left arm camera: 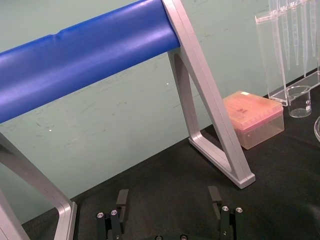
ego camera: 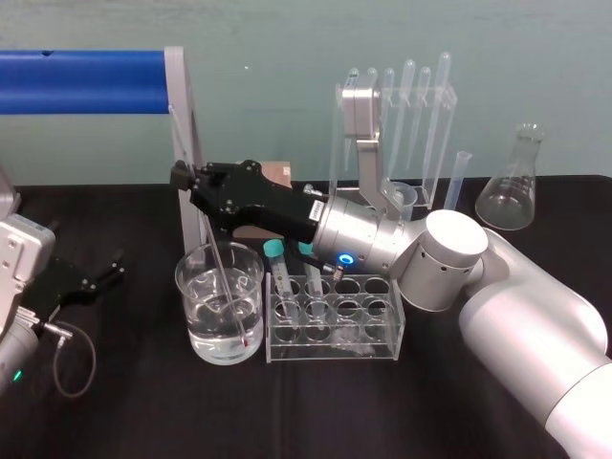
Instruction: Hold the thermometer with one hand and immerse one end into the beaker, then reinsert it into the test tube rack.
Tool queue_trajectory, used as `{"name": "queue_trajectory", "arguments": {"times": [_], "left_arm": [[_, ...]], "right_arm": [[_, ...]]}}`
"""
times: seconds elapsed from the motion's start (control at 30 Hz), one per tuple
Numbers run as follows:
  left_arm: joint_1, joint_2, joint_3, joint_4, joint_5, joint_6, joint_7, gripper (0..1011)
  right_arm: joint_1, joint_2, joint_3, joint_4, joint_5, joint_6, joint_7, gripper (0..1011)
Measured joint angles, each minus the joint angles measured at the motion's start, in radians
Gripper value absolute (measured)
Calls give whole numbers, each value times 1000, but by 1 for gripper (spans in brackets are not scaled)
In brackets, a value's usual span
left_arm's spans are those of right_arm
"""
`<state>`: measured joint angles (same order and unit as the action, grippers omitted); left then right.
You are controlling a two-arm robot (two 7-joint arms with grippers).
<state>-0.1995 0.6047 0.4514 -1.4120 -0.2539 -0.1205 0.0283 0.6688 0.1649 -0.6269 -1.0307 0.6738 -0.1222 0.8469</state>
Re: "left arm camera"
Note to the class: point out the clear acrylic pipette rack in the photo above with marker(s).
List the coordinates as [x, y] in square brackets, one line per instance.
[271, 57]

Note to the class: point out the small clear glass beaker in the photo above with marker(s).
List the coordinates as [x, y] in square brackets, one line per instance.
[300, 105]

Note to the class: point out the clear plastic pipette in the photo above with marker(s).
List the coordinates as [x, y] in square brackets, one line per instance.
[295, 37]
[313, 30]
[277, 37]
[286, 42]
[304, 42]

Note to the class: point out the blue padded roller bar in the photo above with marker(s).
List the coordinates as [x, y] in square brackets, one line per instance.
[82, 57]

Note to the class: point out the grey metal triangular support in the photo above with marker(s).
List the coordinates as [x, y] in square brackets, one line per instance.
[37, 190]
[200, 100]

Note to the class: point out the clear glass dish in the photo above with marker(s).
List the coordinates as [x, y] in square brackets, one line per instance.
[317, 130]

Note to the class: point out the orange translucent pipette tip box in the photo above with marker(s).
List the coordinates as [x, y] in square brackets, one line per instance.
[255, 117]

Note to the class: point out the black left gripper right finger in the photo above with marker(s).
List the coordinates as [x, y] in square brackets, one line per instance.
[228, 222]

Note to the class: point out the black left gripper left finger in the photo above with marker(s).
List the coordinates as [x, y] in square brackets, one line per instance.
[115, 222]

